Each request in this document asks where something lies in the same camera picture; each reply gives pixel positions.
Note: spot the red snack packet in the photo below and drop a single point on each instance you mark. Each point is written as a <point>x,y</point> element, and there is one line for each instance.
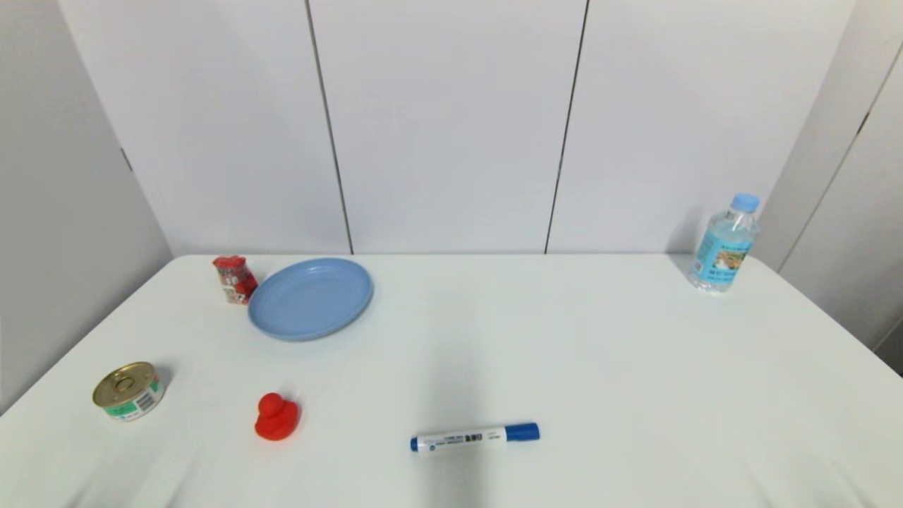
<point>236,280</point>

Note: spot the blue round plate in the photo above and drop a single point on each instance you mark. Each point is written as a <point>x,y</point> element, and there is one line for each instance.
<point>310,300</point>

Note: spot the blue capped white marker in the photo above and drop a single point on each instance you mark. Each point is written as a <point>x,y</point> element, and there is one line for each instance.
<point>465,438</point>

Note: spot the red rubber duck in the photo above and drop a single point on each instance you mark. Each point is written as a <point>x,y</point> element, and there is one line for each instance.
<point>276,420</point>

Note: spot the clear water bottle blue cap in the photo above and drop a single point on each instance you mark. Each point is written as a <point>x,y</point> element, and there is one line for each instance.
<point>723,254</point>

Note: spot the tin can green label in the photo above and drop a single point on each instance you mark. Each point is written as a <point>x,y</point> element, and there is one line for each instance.
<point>127,390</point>

